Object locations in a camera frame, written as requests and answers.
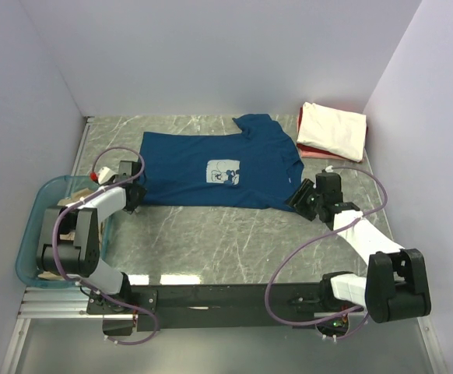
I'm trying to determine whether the blue t shirt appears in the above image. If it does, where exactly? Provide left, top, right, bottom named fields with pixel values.
left=140, top=114, right=304, bottom=211

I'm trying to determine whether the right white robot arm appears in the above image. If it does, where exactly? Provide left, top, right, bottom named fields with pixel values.
left=286, top=171, right=431, bottom=323

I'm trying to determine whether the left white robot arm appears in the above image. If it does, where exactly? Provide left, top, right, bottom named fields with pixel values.
left=36, top=161, right=146, bottom=298

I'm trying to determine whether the folded pink t shirt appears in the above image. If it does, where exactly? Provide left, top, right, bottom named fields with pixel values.
left=296, top=107, right=345, bottom=160

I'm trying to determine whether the folded red t shirt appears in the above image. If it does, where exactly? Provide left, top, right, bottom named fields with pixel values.
left=297, top=143, right=335, bottom=158

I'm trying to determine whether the beige t shirt in bin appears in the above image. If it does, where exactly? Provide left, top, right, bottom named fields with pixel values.
left=36, top=189, right=107, bottom=282

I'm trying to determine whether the folded white t shirt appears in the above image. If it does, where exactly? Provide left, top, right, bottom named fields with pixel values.
left=297, top=102, right=367, bottom=163

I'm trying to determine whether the teal plastic bin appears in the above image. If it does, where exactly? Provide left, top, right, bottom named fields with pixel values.
left=16, top=175, right=100, bottom=289

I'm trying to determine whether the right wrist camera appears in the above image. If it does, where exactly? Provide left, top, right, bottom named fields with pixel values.
left=321, top=165, right=334, bottom=175

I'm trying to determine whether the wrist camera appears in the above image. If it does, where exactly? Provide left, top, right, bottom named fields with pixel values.
left=90, top=167, right=116, bottom=185
left=321, top=165, right=334, bottom=175

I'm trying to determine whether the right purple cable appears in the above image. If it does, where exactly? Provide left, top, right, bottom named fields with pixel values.
left=265, top=166, right=390, bottom=340

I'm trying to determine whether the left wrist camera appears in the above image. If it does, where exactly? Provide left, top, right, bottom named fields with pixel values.
left=90, top=167, right=116, bottom=185

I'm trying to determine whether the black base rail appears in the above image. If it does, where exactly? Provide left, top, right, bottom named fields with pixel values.
left=86, top=283, right=352, bottom=337

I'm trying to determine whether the aluminium frame rail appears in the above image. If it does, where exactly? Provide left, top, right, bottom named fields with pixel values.
left=0, top=288, right=91, bottom=374

